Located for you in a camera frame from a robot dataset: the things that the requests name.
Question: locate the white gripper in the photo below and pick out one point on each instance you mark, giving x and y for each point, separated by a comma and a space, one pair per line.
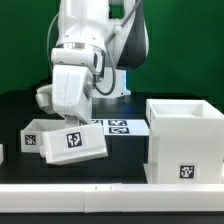
73, 71

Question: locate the white drawer with knob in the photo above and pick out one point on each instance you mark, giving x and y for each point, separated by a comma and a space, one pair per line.
75, 144

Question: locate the white drawer cabinet box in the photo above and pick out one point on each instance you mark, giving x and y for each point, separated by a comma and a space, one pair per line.
186, 142

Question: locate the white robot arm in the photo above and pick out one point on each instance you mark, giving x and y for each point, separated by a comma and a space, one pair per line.
99, 41

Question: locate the white drawer rear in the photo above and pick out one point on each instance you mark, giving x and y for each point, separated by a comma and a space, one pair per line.
31, 135

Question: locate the marker tag sheet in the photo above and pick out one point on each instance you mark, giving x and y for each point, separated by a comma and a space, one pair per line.
123, 127

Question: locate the white left fence piece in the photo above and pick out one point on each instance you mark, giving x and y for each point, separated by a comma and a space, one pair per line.
1, 154

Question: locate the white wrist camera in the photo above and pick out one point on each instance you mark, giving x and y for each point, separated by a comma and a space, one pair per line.
44, 99

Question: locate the white front fence rail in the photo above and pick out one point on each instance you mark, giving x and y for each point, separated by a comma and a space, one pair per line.
92, 198

